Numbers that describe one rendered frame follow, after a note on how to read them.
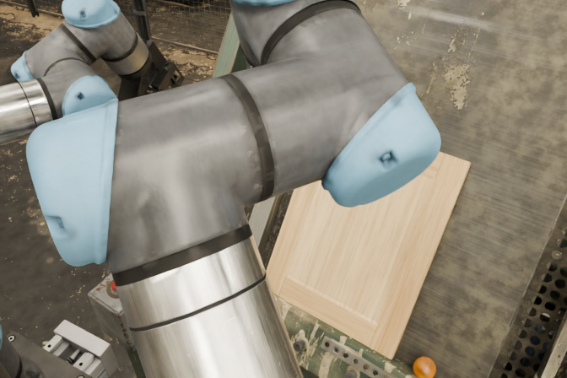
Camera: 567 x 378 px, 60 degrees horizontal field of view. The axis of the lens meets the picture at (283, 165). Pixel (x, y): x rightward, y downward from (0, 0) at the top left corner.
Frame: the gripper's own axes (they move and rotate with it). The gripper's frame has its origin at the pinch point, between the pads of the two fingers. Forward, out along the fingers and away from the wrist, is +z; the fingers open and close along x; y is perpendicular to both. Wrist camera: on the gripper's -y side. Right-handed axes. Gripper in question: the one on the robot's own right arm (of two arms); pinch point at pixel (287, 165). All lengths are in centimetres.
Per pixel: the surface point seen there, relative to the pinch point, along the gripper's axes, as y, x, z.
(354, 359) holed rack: -6, -25, 66
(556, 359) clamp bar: 24, -48, 47
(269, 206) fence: 1, 16, 63
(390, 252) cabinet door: 16, -12, 58
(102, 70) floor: -12, 263, 281
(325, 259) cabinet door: 4, -3, 65
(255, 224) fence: -4, 16, 67
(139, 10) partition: 43, 288, 274
